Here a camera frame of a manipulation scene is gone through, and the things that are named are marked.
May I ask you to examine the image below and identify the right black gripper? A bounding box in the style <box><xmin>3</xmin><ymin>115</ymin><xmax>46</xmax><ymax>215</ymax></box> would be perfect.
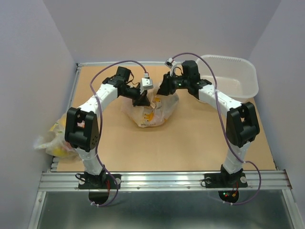
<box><xmin>154</xmin><ymin>71</ymin><xmax>190</xmax><ymax>96</ymax></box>

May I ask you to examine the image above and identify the translucent banana-print plastic bag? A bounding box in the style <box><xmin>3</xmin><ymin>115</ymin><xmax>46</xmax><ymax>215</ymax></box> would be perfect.
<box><xmin>121</xmin><ymin>83</ymin><xmax>179</xmax><ymax>128</ymax></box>

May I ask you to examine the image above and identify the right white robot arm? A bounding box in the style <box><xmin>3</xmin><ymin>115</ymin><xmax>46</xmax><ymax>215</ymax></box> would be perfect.
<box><xmin>157</xmin><ymin>59</ymin><xmax>260</xmax><ymax>188</ymax></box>

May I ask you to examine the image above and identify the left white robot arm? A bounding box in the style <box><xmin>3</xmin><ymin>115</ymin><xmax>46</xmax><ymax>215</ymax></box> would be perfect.
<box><xmin>64</xmin><ymin>67</ymin><xmax>153</xmax><ymax>189</ymax></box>

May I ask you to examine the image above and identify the filled plastic bag at left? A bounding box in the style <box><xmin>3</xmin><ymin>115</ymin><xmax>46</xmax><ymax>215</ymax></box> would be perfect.
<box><xmin>33</xmin><ymin>114</ymin><xmax>81</xmax><ymax>161</ymax></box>

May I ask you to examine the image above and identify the white plastic bin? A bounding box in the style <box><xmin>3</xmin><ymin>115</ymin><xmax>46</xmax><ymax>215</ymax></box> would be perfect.
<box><xmin>202</xmin><ymin>54</ymin><xmax>259</xmax><ymax>102</ymax></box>

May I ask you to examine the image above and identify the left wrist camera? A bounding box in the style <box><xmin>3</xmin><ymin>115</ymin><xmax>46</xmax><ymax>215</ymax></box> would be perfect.
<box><xmin>140</xmin><ymin>78</ymin><xmax>153</xmax><ymax>94</ymax></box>

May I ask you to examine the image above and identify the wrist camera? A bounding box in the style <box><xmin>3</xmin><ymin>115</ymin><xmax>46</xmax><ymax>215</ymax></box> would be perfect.
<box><xmin>164</xmin><ymin>58</ymin><xmax>182</xmax><ymax>76</ymax></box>
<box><xmin>140</xmin><ymin>78</ymin><xmax>153</xmax><ymax>94</ymax></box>

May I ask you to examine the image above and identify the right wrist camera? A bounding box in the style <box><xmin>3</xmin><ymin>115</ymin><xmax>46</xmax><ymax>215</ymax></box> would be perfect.
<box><xmin>164</xmin><ymin>58</ymin><xmax>182</xmax><ymax>76</ymax></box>

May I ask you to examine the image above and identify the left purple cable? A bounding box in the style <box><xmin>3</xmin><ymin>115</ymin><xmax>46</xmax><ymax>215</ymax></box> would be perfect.
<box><xmin>89</xmin><ymin>60</ymin><xmax>150</xmax><ymax>208</ymax></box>

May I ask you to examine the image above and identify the purple cable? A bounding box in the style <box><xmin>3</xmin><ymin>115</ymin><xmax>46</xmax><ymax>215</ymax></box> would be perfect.
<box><xmin>89</xmin><ymin>60</ymin><xmax>150</xmax><ymax>208</ymax></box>
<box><xmin>170</xmin><ymin>52</ymin><xmax>262</xmax><ymax>206</ymax></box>

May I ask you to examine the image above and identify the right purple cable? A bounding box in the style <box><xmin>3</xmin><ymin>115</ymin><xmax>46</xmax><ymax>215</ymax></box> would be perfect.
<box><xmin>170</xmin><ymin>52</ymin><xmax>262</xmax><ymax>206</ymax></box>

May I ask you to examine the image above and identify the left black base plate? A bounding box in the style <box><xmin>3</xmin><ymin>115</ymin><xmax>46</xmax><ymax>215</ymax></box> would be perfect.
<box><xmin>75</xmin><ymin>172</ymin><xmax>122</xmax><ymax>208</ymax></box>

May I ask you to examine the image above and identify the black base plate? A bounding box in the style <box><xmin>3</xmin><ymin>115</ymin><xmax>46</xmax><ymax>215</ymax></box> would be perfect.
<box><xmin>75</xmin><ymin>172</ymin><xmax>122</xmax><ymax>208</ymax></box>
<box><xmin>201</xmin><ymin>173</ymin><xmax>248</xmax><ymax>204</ymax></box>

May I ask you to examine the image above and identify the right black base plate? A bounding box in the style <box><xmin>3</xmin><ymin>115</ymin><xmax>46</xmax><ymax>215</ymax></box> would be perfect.
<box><xmin>201</xmin><ymin>173</ymin><xmax>248</xmax><ymax>204</ymax></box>

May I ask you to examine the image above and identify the aluminium rail frame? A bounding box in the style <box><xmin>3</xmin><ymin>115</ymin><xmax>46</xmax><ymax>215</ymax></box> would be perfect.
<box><xmin>28</xmin><ymin>62</ymin><xmax>296</xmax><ymax>229</ymax></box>

